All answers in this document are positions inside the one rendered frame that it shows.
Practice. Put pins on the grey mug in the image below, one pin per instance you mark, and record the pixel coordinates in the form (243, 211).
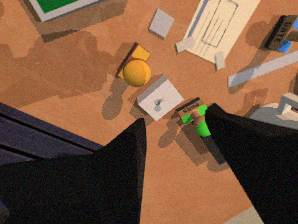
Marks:
(279, 113)

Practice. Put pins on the white block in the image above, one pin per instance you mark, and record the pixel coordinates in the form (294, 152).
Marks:
(159, 98)

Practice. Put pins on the cream inspection card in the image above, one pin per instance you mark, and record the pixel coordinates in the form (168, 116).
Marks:
(215, 27)

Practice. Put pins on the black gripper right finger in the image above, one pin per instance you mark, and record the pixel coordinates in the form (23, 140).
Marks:
(264, 159)

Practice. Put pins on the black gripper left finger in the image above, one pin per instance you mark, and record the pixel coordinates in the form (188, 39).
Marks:
(112, 179)

